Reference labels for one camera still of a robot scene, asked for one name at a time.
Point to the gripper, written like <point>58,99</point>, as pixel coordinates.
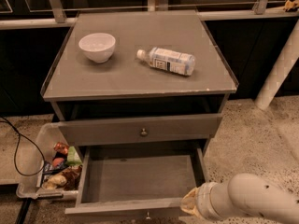
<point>204,202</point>

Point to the clear plastic storage bin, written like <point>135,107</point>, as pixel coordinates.
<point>35,164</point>

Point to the white ceramic bowl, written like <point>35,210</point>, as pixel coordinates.
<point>97,47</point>

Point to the metal railing frame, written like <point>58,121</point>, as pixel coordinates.
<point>28,14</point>

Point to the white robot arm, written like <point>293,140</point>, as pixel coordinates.
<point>244,195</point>

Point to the clear plastic water bottle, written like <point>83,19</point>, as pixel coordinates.
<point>168,60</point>

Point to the brown snack bag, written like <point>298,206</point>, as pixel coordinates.
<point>67,179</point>

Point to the red snack can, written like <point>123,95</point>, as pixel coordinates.
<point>61,148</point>

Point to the grey drawer cabinet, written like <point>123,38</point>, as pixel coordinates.
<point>123,87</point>

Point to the grey drawer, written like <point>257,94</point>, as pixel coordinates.
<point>95,132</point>
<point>142,181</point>

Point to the green snack packet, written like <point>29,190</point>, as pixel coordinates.
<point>73,159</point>

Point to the grey top drawer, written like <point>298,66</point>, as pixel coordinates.
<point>95,132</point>

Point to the white slanted pole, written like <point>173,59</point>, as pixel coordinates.
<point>282,67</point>

